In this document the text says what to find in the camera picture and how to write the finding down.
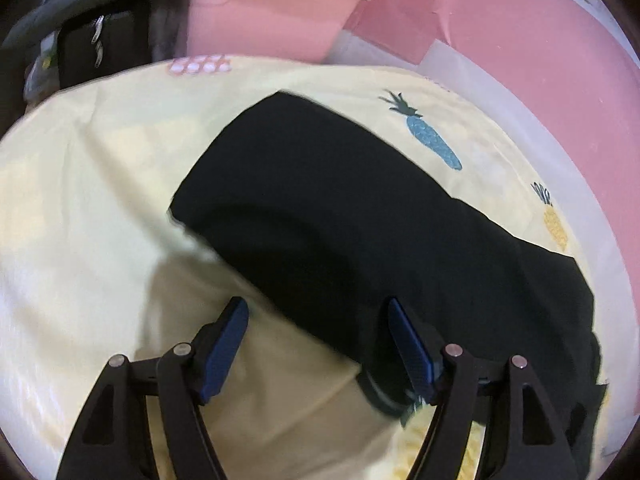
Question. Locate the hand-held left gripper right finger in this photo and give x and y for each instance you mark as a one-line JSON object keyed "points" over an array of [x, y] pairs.
{"points": [[407, 345]]}

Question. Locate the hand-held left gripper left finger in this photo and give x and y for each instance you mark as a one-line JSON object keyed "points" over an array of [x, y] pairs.
{"points": [[227, 340]]}

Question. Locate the black garment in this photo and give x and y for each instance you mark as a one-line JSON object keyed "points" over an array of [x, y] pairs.
{"points": [[325, 200]]}

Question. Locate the yellow pineapple print bedsheet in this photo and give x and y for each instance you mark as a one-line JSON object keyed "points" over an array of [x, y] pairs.
{"points": [[90, 210]]}

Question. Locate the black zippered bag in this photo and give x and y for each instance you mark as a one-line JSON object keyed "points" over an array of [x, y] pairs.
{"points": [[120, 45]]}

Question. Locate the pink laundry basket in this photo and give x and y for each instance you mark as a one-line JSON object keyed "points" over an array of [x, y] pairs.
{"points": [[250, 25]]}

